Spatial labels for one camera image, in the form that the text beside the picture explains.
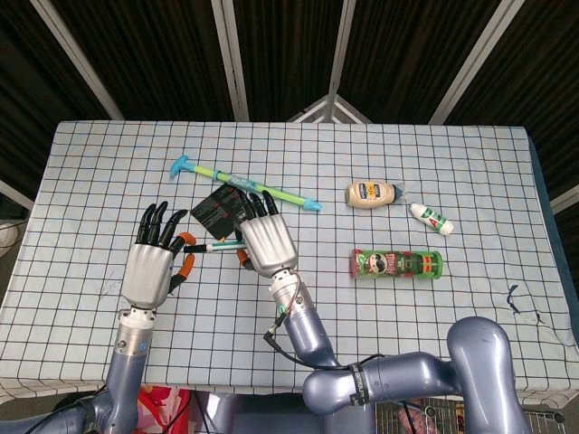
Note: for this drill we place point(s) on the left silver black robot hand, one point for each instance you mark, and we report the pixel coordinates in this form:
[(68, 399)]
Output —
[(147, 271)]

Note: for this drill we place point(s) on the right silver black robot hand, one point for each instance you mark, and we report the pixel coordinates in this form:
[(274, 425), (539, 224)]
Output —
[(269, 244)]

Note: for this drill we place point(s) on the green white marker pen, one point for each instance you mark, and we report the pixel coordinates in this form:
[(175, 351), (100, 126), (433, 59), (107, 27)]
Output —
[(221, 247)]

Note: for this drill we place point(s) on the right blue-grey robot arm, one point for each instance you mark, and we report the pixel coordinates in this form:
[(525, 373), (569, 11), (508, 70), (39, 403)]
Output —
[(407, 375)]

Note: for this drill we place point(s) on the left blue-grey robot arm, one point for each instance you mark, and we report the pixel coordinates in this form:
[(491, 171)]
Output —
[(126, 375)]

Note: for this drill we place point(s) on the mayonnaise squeeze bottle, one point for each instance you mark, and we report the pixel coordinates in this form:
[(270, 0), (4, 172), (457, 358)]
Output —
[(368, 194)]

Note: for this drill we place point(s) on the small white drink bottle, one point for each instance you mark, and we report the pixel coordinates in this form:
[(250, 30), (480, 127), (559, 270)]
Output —
[(429, 218)]

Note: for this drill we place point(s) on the black printed card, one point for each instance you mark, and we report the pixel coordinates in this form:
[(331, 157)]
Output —
[(212, 212)]

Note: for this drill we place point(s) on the green blue toy water pump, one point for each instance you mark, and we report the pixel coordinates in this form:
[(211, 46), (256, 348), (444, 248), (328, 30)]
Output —
[(208, 173)]

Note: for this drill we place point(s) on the green Pringles can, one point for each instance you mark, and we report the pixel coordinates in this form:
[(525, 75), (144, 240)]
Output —
[(398, 264)]

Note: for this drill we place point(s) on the red pink patterned bag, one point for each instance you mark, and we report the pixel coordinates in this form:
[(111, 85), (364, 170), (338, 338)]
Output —
[(163, 407)]

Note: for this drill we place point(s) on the white black checkered tablecloth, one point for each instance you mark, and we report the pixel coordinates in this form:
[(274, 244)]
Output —
[(407, 316)]

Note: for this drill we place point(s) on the dark blue under cloth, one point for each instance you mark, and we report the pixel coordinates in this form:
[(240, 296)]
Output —
[(540, 181)]

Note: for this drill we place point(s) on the white peaked frame bars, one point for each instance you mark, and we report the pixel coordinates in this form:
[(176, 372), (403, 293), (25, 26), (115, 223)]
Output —
[(316, 108)]

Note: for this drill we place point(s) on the short white frame bar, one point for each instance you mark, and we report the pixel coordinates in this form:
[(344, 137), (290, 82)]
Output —
[(565, 199), (16, 194)]

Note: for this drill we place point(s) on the white frame post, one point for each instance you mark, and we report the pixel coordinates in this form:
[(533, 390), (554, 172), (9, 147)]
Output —
[(77, 59), (230, 59), (479, 59), (341, 45)]

